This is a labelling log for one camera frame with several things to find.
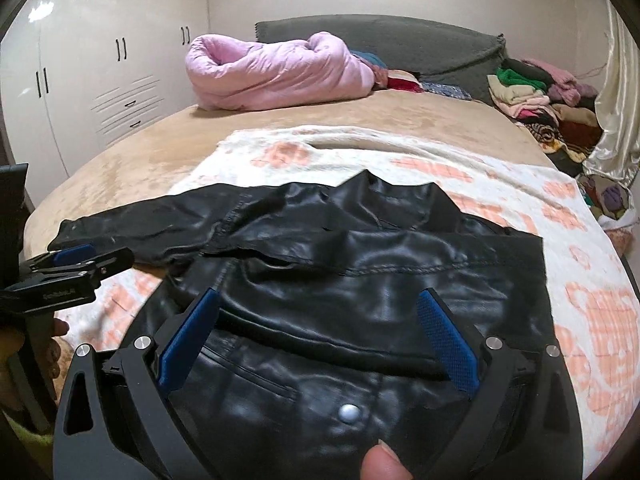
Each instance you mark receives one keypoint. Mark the person's left hand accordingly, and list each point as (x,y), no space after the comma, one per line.
(59,330)

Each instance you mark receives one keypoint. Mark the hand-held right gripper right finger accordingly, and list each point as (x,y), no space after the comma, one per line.
(447,340)

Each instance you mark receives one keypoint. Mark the grey headboard cushion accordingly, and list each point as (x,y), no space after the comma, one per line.
(425,45)

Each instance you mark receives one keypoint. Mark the blue patterned pillow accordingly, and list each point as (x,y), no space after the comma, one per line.
(447,91)

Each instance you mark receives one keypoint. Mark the bag of colourful clothes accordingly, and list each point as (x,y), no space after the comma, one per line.
(607,197)

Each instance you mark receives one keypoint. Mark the black leather jacket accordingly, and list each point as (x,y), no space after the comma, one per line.
(320,280)

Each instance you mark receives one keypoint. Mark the red cloth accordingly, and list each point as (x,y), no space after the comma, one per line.
(400,82)

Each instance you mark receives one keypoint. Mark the person's left forearm green sleeve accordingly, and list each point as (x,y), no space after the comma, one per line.
(27,435)

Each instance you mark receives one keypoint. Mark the pile of colourful clothes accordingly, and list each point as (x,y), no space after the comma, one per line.
(545,105)

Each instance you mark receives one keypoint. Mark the beige bed sheet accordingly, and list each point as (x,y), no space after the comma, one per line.
(165,140)

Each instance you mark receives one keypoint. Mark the teal cloth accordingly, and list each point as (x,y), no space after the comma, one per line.
(370,59)

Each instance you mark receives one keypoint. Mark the white glossy wardrobe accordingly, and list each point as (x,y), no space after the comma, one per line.
(100,70)

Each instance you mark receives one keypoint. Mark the cream satin curtain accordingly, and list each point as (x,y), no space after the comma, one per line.
(617,110)

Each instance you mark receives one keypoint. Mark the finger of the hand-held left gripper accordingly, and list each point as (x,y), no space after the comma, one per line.
(107,262)
(72,255)

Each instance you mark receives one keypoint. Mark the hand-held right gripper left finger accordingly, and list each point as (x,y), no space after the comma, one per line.
(190,332)

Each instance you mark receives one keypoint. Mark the white orange patterned blanket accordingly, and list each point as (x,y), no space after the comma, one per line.
(590,260)

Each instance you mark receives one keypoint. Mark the pink quilt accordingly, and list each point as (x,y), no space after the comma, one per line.
(270,75)

